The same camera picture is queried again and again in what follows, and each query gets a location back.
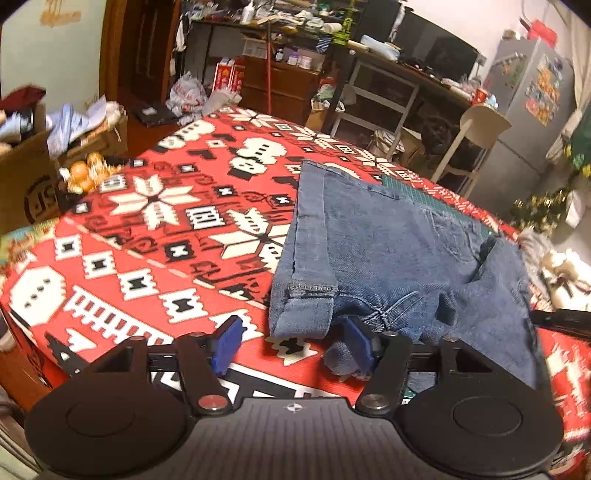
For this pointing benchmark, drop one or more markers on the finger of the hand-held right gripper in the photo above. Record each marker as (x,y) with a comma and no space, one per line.
(565,323)

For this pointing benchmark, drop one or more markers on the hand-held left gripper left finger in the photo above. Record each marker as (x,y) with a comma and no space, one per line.
(228,344)

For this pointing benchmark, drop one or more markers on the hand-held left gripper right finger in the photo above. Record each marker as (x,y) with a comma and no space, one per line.
(358,340)

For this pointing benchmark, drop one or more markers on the blue denim jeans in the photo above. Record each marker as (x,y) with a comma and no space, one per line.
(392,240)

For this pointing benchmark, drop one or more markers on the white knit sweater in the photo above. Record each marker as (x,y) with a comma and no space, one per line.
(565,277)

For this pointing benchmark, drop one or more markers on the grey cloth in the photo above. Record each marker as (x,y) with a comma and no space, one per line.
(531,249)

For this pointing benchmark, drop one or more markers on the small tinsel Christmas tree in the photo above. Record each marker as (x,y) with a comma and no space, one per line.
(542,210)

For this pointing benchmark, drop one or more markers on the red patterned blanket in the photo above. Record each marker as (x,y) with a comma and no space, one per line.
(138,230)

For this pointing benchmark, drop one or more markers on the green cutting mat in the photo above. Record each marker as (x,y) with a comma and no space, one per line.
(429,196)

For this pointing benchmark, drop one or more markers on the grey refrigerator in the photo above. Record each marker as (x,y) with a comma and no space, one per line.
(521,129)

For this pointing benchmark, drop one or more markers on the white fabric bag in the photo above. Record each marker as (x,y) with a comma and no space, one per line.
(385,143)

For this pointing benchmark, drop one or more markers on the cream chair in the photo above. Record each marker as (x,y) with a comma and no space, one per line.
(480,124)

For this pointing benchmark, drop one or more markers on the black dog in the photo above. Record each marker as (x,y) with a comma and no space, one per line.
(436,136)

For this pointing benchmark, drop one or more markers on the orange plush toy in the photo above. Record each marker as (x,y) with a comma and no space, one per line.
(85,173)

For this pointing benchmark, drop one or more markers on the small open cardboard box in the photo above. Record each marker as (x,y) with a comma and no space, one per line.
(323,115)

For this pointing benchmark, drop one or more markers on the white plastic bag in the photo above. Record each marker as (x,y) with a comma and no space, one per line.
(224,101)

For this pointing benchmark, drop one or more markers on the red mug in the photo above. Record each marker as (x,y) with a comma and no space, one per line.
(480,96)

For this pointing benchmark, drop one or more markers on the printed plastic bag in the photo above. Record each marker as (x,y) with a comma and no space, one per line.
(187,97)

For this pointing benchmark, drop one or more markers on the large printed cardboard box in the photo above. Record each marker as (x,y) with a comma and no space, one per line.
(25,184)

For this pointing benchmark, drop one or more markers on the wooden drawer cabinet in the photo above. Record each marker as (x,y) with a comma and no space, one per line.
(286,87)

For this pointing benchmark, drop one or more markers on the red box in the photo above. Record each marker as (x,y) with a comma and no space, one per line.
(230,77)

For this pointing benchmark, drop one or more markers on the light blue cloth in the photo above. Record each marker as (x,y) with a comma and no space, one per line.
(69,124)

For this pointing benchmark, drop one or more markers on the black desk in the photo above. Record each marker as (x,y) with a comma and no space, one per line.
(397,64)

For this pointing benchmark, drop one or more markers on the black monitor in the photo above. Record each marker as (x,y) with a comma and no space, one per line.
(438,46)

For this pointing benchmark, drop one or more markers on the wooden door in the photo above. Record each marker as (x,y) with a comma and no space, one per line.
(138,50)

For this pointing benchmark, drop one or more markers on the dark red cloth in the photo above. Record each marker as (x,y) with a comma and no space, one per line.
(21,98)

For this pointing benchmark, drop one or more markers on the white bottle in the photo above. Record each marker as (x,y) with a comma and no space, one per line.
(248,11)

